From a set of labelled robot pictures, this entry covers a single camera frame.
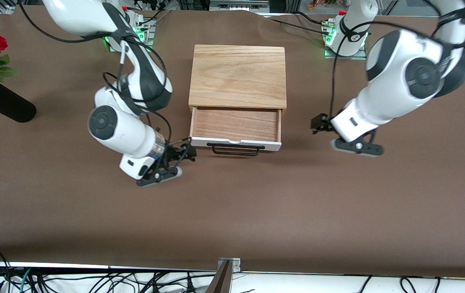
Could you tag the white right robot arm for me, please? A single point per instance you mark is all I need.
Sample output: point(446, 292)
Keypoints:
point(118, 130)

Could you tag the grey power strip box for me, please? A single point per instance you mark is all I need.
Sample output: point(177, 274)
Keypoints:
point(238, 5)

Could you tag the brown table cover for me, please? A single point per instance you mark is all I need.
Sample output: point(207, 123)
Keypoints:
point(232, 203)

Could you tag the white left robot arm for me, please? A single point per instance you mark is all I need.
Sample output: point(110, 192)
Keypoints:
point(399, 81)

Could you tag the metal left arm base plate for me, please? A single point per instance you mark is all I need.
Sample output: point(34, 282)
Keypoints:
point(360, 55)

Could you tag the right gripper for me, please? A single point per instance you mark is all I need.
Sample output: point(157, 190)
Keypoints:
point(173, 153)

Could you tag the aluminium frame profile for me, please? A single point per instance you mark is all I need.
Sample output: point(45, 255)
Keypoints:
point(2, 7)

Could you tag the light wooden drawer cabinet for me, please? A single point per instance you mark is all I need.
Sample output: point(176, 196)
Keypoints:
point(238, 75)

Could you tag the black cylindrical vase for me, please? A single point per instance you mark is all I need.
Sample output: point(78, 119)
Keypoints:
point(10, 106)

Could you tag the aluminium camera mount post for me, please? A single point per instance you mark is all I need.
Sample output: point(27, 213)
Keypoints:
point(224, 276)

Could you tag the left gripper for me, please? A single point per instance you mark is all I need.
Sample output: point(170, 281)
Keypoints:
point(324, 124)

